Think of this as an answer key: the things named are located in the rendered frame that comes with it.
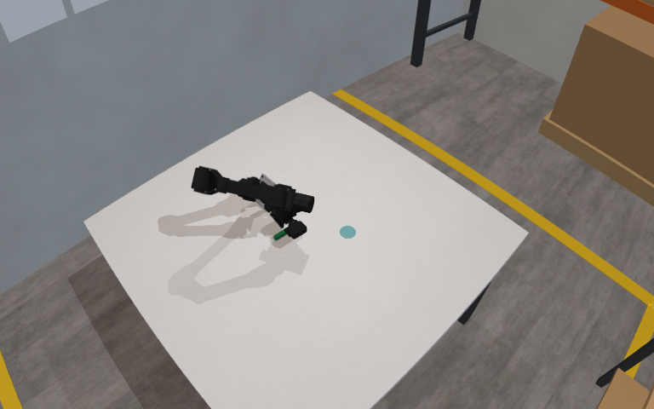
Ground green rectangular post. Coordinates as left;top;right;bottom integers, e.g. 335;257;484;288
273;230;287;241

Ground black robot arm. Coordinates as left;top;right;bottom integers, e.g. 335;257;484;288
192;166;314;216

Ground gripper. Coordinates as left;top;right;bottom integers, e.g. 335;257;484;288
264;204;307;239

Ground cyan circle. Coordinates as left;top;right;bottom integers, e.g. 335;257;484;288
340;226;356;239

